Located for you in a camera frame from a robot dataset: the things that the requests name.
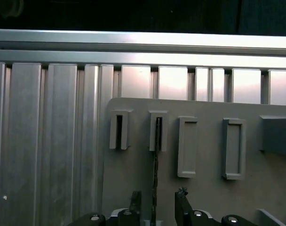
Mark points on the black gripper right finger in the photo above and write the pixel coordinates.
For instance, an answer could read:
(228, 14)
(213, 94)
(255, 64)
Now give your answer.
(183, 212)

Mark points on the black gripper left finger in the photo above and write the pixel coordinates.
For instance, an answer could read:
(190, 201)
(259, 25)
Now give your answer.
(133, 216)

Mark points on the blue RAM stick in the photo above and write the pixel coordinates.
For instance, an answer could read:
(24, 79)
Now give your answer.
(155, 179)

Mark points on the grey parts rack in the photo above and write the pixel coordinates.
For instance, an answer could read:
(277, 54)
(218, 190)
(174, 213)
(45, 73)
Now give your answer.
(216, 193)

